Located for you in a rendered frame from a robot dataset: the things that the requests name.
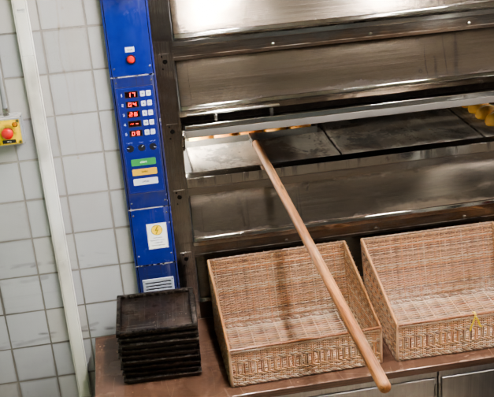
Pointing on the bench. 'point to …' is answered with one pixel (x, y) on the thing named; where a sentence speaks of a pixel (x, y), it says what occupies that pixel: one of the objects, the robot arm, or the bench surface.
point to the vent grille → (158, 284)
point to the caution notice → (157, 235)
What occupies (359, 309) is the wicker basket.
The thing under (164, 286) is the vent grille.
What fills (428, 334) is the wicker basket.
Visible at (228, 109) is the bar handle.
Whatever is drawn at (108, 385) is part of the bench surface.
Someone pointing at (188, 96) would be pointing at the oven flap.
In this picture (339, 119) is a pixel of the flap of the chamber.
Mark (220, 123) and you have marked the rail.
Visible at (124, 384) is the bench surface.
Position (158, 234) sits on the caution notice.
